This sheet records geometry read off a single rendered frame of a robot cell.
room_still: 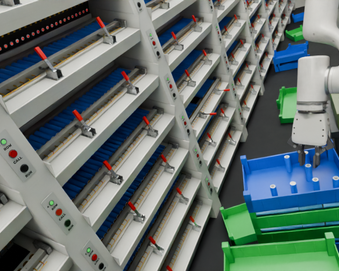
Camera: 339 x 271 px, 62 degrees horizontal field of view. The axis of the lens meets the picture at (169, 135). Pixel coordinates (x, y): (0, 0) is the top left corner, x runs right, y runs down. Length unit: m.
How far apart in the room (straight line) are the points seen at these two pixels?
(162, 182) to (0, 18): 0.79
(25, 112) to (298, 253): 0.83
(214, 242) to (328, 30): 1.07
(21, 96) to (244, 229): 1.19
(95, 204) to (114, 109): 0.32
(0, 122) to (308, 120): 0.82
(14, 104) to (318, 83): 0.80
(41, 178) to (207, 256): 0.98
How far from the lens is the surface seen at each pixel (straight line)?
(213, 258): 1.49
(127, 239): 1.05
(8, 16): 0.79
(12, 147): 0.73
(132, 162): 1.03
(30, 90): 0.81
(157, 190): 1.17
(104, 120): 0.94
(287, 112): 2.29
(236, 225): 1.57
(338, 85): 0.91
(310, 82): 0.92
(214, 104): 1.66
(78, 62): 0.91
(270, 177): 1.06
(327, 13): 0.97
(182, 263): 1.40
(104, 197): 0.94
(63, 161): 0.83
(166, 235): 1.25
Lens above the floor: 1.19
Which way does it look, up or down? 28 degrees down
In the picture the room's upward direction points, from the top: 23 degrees counter-clockwise
